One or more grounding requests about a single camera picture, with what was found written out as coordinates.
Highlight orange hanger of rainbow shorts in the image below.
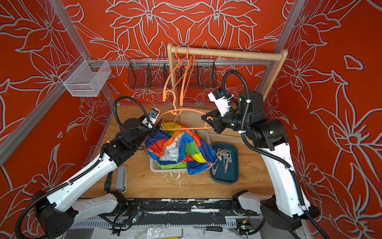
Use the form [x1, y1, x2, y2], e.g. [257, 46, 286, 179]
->
[159, 90, 212, 130]

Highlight rainbow striped shorts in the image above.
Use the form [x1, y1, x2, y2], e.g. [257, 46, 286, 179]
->
[145, 122, 216, 175]

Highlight lime green shorts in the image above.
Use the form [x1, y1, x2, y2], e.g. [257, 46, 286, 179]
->
[160, 162, 187, 169]

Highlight orange hanger of green shorts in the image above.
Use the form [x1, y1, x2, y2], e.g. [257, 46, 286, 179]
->
[180, 46, 196, 107]

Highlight orange clothes hanger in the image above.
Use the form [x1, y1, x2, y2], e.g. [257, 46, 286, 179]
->
[162, 43, 186, 102]

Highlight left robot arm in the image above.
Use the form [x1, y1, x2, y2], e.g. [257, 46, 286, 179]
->
[15, 96, 161, 239]

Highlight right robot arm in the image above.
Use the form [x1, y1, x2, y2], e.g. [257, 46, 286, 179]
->
[201, 70, 329, 239]

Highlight white plastic basket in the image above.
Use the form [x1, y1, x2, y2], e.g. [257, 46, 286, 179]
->
[150, 129, 211, 173]

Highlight clothespin in tray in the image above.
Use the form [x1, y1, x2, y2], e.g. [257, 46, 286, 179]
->
[224, 160, 229, 173]
[211, 163, 219, 176]

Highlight teal plastic tray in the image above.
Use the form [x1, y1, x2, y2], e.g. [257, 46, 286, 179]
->
[210, 142, 240, 184]

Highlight grey rectangular block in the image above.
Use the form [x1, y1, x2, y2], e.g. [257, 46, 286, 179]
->
[116, 165, 127, 193]

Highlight wooden clothes rack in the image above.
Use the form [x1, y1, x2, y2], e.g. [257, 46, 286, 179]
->
[176, 47, 287, 140]

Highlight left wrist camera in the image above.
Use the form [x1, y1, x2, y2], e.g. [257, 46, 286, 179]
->
[148, 108, 161, 124]

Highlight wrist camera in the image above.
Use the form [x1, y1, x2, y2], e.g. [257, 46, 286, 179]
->
[208, 87, 233, 117]
[148, 108, 161, 124]

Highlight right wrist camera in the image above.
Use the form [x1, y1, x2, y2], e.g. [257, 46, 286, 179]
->
[208, 87, 233, 117]

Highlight black wire wall basket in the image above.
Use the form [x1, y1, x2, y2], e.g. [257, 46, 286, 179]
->
[127, 57, 217, 89]

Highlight green handled screwdriver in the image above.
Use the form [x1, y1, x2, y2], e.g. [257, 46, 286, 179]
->
[104, 171, 113, 192]

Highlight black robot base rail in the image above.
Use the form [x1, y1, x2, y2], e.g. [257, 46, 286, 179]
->
[99, 198, 261, 226]

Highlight clear acrylic wall bin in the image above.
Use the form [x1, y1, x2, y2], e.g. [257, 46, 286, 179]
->
[59, 55, 112, 99]

